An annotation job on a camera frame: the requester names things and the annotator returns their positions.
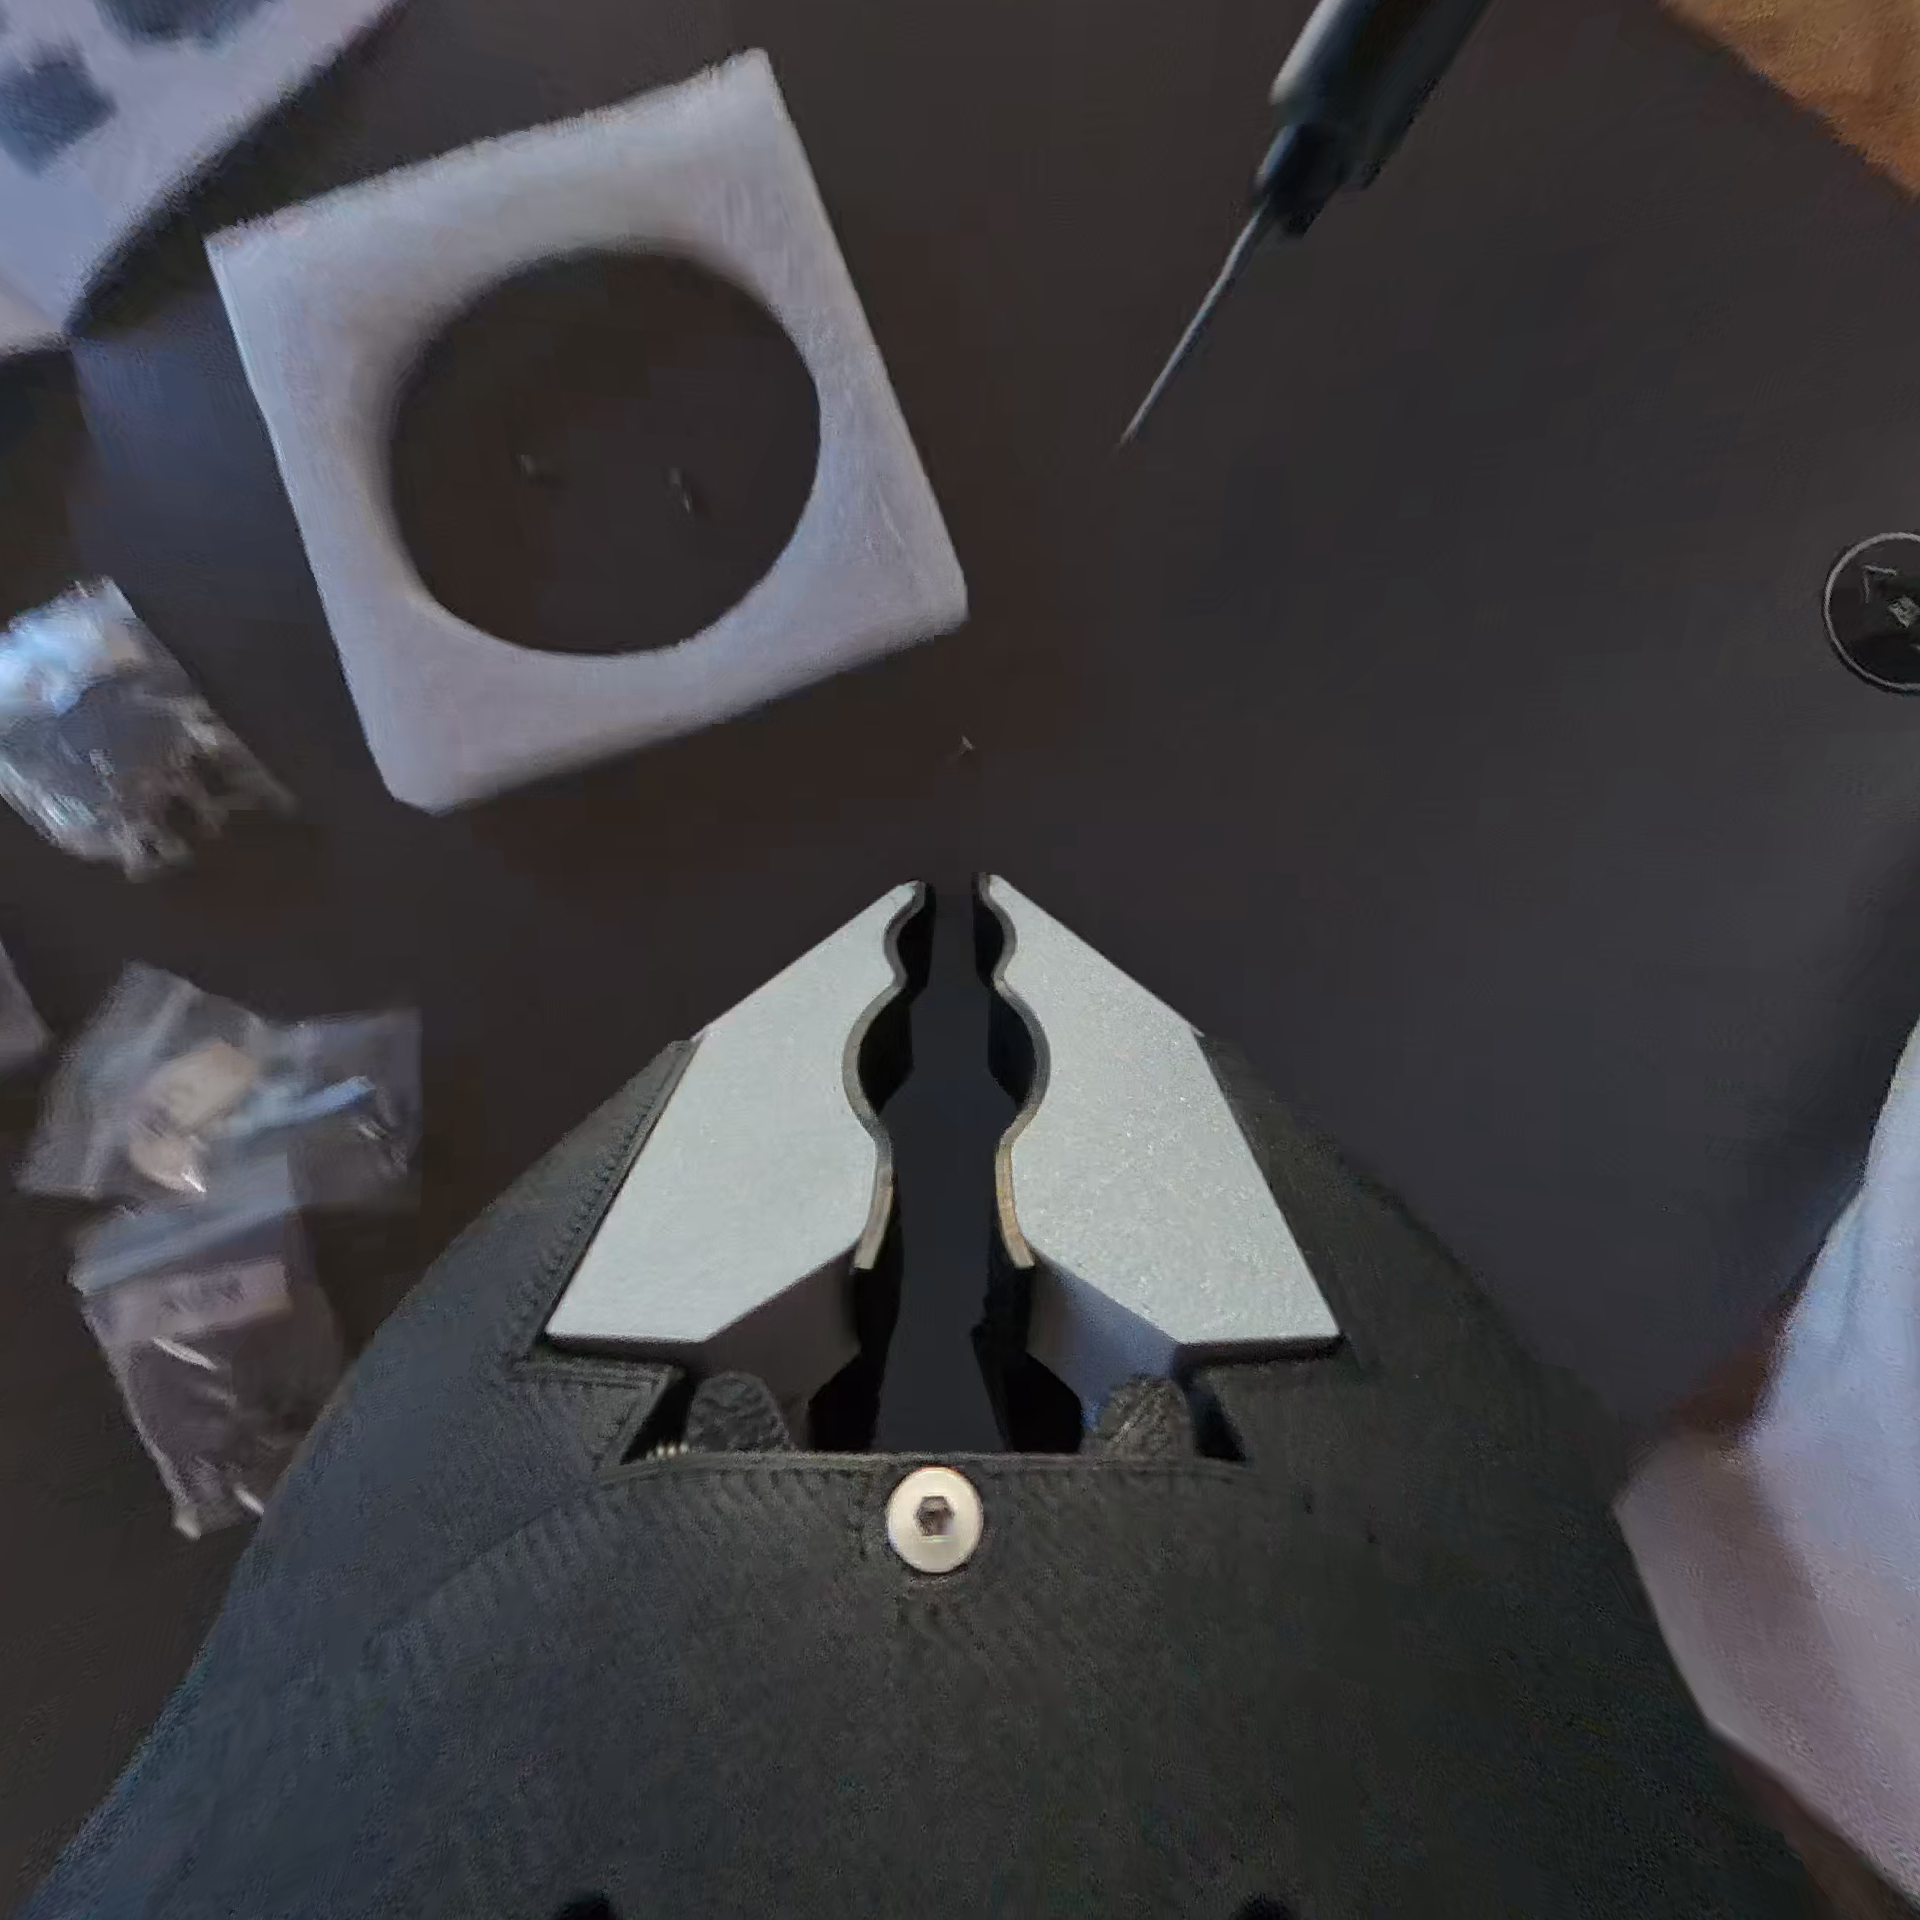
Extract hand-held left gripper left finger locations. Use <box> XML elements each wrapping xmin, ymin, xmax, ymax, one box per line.
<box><xmin>544</xmin><ymin>884</ymin><xmax>932</xmax><ymax>1425</ymax></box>

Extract white foam frame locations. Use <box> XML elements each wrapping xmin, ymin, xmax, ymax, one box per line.
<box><xmin>210</xmin><ymin>45</ymin><xmax>970</xmax><ymax>817</ymax></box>

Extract black screwdriver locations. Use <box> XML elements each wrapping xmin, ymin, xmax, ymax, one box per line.
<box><xmin>1114</xmin><ymin>0</ymin><xmax>1501</xmax><ymax>451</ymax></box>

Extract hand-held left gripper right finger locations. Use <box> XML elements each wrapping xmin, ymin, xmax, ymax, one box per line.
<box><xmin>976</xmin><ymin>872</ymin><xmax>1338</xmax><ymax>1425</ymax></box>

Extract person's white shirt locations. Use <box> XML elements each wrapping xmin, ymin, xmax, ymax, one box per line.
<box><xmin>1616</xmin><ymin>1023</ymin><xmax>1920</xmax><ymax>1863</ymax></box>

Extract black round disc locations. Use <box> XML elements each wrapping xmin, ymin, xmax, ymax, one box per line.
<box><xmin>1819</xmin><ymin>534</ymin><xmax>1920</xmax><ymax>690</ymax></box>

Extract dark brown desk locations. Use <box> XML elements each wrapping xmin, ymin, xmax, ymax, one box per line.
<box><xmin>0</xmin><ymin>0</ymin><xmax>1920</xmax><ymax>1920</ymax></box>

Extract labelled clear screw bag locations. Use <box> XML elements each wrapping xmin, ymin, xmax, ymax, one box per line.
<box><xmin>65</xmin><ymin>1197</ymin><xmax>349</xmax><ymax>1540</ymax></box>
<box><xmin>0</xmin><ymin>578</ymin><xmax>295</xmax><ymax>875</ymax></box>

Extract printed instruction manual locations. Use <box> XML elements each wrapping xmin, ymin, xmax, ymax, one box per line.
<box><xmin>0</xmin><ymin>0</ymin><xmax>396</xmax><ymax>355</ymax></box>

